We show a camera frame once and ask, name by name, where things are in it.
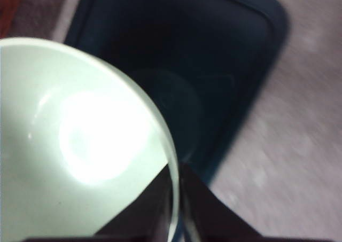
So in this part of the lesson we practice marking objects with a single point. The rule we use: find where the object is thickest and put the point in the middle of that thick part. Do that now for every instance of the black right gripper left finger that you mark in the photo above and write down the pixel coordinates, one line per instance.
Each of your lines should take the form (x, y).
(144, 219)

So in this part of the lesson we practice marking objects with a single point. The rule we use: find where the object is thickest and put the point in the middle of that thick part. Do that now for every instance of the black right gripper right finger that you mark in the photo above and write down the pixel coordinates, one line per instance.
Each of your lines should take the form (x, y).
(209, 219)

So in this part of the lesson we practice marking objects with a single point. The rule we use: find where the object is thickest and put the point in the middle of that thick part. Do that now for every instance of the green ceramic bowl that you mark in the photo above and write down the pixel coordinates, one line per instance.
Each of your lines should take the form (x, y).
(78, 142)

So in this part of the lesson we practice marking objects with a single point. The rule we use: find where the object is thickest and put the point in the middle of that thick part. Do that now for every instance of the dark rectangular tray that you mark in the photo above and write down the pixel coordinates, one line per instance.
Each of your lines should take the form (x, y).
(205, 64)

